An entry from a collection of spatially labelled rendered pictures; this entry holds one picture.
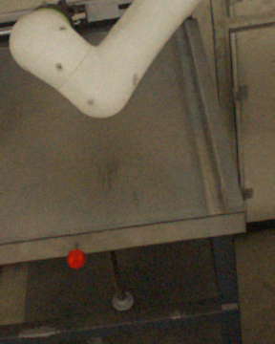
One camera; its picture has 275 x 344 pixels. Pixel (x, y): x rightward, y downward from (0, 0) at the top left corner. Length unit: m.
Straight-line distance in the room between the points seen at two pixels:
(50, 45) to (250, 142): 1.01
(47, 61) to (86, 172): 0.30
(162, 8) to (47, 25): 0.20
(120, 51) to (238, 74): 0.74
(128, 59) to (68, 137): 0.34
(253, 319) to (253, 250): 0.26
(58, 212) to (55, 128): 0.25
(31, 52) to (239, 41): 0.78
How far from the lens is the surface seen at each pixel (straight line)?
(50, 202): 1.29
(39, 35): 1.12
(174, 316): 1.47
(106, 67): 1.14
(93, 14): 1.75
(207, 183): 1.26
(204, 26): 1.76
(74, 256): 1.21
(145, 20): 1.15
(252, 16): 1.77
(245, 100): 1.89
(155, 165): 1.31
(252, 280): 2.17
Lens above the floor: 1.74
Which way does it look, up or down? 38 degrees down
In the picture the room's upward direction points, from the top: 11 degrees counter-clockwise
